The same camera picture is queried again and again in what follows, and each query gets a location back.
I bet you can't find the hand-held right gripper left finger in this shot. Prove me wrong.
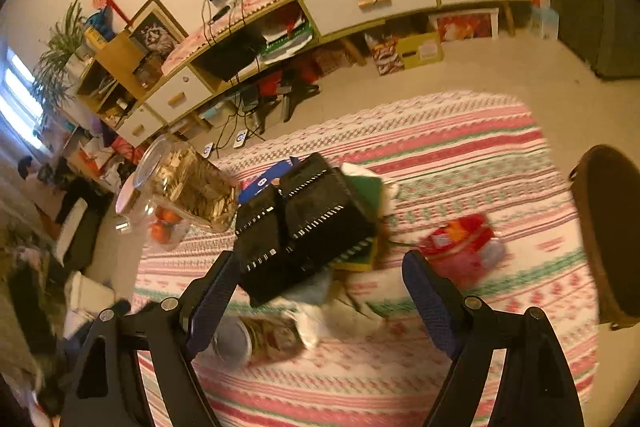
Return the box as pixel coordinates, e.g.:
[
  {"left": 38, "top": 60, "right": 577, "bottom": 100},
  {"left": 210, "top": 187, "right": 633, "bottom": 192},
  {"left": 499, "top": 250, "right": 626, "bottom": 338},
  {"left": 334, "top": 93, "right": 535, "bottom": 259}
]
[{"left": 60, "top": 249, "right": 241, "bottom": 427}]

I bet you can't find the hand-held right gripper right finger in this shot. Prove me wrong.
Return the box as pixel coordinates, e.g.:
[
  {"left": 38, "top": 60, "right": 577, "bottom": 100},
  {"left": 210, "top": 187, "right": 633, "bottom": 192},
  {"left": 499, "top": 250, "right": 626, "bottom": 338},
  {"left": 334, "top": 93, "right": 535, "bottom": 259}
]
[{"left": 402, "top": 249, "right": 586, "bottom": 427}]

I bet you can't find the brown round waste bin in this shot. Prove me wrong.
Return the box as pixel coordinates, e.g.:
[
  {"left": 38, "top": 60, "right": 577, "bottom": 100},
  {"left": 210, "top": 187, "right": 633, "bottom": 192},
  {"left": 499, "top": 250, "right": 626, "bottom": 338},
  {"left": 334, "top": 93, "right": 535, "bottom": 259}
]
[{"left": 570, "top": 144, "right": 640, "bottom": 332}]

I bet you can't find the red snack packet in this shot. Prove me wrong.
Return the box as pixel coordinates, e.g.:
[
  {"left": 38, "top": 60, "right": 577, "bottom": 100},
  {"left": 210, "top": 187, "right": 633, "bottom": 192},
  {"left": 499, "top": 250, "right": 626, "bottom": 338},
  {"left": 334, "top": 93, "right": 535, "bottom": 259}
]
[{"left": 417, "top": 214, "right": 506, "bottom": 290}]

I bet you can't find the printed drink can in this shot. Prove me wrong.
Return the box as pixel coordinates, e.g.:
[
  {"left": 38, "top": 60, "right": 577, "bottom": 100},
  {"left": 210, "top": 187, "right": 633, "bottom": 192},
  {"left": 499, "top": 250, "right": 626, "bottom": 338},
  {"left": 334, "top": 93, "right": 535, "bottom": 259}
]
[{"left": 212, "top": 314, "right": 308, "bottom": 368}]

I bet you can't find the glass bowl with oranges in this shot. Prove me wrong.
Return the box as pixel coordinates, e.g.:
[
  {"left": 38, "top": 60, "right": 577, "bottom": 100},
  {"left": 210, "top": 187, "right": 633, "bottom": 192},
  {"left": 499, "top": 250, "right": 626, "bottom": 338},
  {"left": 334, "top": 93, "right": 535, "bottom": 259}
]
[{"left": 147, "top": 204, "right": 190, "bottom": 250}]

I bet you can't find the black ribbed plastic box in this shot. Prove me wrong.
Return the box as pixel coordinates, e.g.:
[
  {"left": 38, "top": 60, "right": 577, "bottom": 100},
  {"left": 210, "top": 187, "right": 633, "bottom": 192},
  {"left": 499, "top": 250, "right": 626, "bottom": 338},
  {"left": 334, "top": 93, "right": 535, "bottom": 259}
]
[{"left": 234, "top": 152, "right": 377, "bottom": 306}]

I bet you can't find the glass jar with golden contents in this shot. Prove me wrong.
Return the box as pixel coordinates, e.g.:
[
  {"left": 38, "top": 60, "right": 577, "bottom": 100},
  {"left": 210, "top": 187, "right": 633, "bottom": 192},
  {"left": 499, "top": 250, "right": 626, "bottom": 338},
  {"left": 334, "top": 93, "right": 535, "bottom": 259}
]
[{"left": 134, "top": 134, "right": 240, "bottom": 233}]

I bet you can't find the blue round packet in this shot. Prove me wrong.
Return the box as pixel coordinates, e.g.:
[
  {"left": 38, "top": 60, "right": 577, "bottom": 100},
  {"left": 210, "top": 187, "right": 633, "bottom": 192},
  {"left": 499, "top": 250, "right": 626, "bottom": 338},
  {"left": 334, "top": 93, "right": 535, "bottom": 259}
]
[{"left": 237, "top": 159, "right": 301, "bottom": 202}]

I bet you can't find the striped patterned tablecloth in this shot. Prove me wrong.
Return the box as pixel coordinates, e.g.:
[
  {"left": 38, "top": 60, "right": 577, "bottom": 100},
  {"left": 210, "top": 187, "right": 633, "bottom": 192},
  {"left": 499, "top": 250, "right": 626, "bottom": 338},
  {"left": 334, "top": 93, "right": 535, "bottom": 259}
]
[{"left": 132, "top": 91, "right": 601, "bottom": 427}]

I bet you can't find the yellow cardboard box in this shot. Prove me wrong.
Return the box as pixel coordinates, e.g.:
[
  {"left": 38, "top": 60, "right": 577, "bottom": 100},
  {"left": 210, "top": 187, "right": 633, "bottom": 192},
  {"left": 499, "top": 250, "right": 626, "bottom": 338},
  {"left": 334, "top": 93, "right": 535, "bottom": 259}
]
[{"left": 367, "top": 32, "right": 445, "bottom": 76}]

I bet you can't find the white framed red picture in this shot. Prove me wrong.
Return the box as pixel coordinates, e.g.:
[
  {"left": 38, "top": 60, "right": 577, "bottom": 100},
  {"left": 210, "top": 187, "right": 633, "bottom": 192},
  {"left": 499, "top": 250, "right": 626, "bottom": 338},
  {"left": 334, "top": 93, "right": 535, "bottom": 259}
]
[{"left": 435, "top": 8, "right": 500, "bottom": 42}]

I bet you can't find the framed cat picture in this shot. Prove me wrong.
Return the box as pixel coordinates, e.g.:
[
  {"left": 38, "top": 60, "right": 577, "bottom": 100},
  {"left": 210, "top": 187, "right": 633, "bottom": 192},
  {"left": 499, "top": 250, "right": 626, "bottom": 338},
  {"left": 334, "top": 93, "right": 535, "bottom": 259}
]
[{"left": 127, "top": 0, "right": 188, "bottom": 58}]

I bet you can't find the green potted plant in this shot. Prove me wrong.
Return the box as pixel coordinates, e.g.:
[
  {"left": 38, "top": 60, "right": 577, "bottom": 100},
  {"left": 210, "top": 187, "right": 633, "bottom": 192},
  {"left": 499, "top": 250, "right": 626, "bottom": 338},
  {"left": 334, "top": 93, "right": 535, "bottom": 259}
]
[{"left": 32, "top": 0, "right": 96, "bottom": 118}]

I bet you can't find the blue and white small box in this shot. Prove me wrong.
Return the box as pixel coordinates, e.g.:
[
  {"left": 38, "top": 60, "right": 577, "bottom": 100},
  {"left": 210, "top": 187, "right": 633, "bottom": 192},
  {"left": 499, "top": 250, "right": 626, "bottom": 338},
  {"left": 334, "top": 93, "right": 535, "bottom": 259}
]
[{"left": 530, "top": 6, "right": 559, "bottom": 40}]

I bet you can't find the white and wood TV cabinet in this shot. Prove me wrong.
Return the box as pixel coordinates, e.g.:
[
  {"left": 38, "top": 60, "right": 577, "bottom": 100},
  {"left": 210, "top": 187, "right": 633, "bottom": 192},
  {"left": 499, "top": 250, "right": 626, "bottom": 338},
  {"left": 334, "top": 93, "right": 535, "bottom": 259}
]
[{"left": 75, "top": 0, "right": 533, "bottom": 148}]

